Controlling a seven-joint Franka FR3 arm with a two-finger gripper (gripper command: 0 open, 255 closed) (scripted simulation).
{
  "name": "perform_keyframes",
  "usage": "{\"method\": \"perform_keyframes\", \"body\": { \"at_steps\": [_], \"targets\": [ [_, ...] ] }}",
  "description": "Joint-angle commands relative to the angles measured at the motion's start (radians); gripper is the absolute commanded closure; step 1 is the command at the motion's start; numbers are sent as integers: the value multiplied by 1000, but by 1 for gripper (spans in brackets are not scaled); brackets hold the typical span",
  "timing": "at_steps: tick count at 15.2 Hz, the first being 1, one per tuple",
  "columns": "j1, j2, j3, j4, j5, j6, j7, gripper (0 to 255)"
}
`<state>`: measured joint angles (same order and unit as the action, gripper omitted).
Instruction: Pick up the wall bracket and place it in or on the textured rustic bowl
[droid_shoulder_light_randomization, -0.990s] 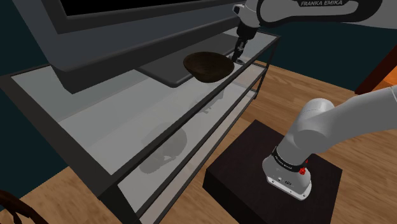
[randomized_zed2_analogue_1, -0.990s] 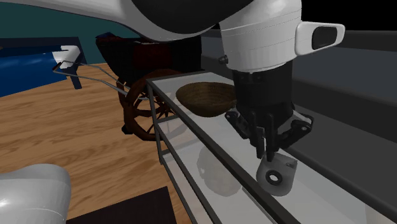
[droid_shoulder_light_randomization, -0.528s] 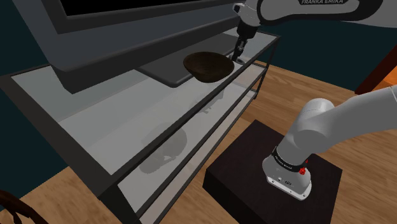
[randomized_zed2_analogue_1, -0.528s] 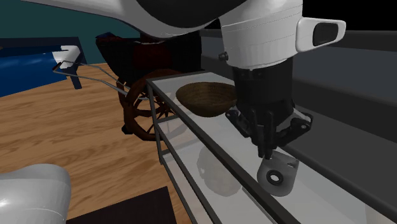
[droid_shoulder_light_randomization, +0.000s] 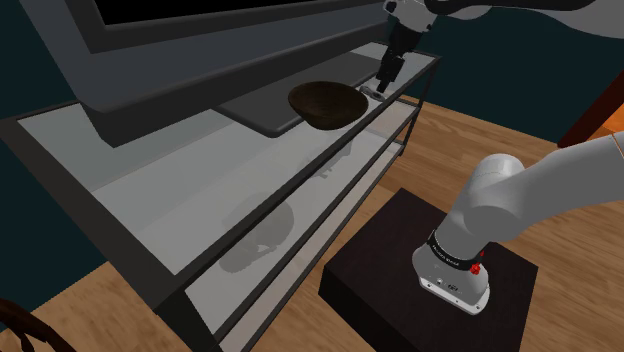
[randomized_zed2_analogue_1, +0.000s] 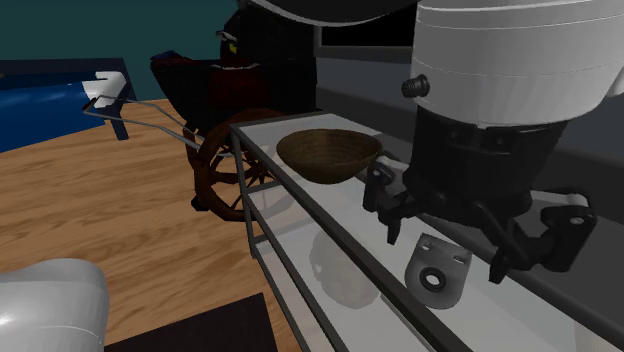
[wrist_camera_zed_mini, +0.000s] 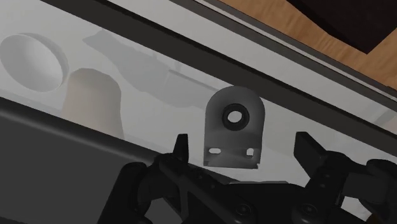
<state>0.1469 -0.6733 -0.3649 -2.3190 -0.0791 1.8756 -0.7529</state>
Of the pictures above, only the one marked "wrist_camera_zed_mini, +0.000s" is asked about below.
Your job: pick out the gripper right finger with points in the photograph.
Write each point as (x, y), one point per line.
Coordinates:
(325, 173)

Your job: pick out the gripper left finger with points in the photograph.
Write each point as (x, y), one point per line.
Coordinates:
(149, 192)

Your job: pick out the grey bracket with round hole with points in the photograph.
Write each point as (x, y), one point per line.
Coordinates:
(217, 130)

